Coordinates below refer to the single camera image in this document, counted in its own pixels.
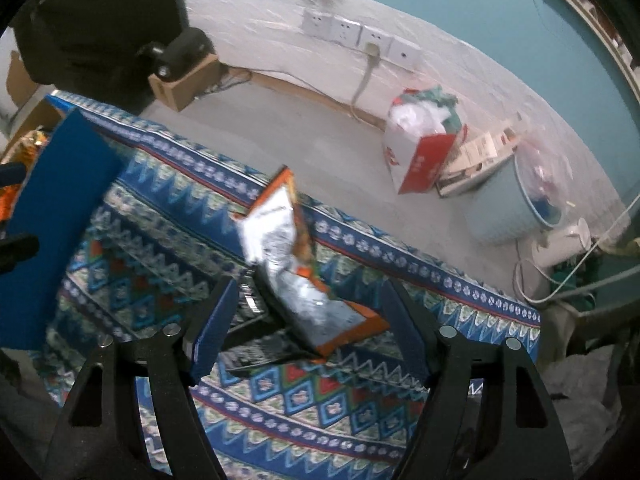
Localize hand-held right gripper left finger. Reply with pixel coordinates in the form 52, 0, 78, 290
47, 276, 241, 480

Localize silver orange-edged snack packet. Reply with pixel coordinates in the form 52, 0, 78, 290
232, 164, 391, 358

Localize patterned blue tablecloth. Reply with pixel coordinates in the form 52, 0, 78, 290
30, 90, 543, 480

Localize black snack packet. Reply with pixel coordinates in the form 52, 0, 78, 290
220, 270, 326, 373

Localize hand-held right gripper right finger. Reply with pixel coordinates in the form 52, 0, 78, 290
382, 279, 573, 480

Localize white printed cartons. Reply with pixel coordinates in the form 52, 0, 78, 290
435, 112, 531, 196

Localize black device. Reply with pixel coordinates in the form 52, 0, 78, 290
137, 27, 216, 81

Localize white wall socket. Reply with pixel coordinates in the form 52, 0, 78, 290
389, 37, 422, 71
331, 17, 362, 46
301, 10, 333, 38
361, 27, 393, 58

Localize dark cloth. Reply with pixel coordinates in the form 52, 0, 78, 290
12, 0, 188, 116

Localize grey cloth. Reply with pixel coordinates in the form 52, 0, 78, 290
542, 345, 631, 480

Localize small brown cardboard box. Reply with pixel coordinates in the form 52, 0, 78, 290
147, 52, 223, 113

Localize white electric kettle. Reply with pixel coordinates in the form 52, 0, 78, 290
530, 217, 593, 268

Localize light blue waste bin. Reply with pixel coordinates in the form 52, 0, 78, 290
462, 132, 576, 246

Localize grey hose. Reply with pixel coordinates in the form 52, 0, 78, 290
525, 267, 640, 311

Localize white wall trim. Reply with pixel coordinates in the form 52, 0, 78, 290
537, 0, 640, 96

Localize grey power cable with plug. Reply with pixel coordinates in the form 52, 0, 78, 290
350, 42, 383, 121

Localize gold snack packet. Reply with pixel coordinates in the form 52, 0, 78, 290
5, 130, 51, 161

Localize red and white paper bag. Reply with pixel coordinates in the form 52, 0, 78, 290
382, 86, 468, 195

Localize blue cardboard box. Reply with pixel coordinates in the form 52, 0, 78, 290
0, 95, 126, 351

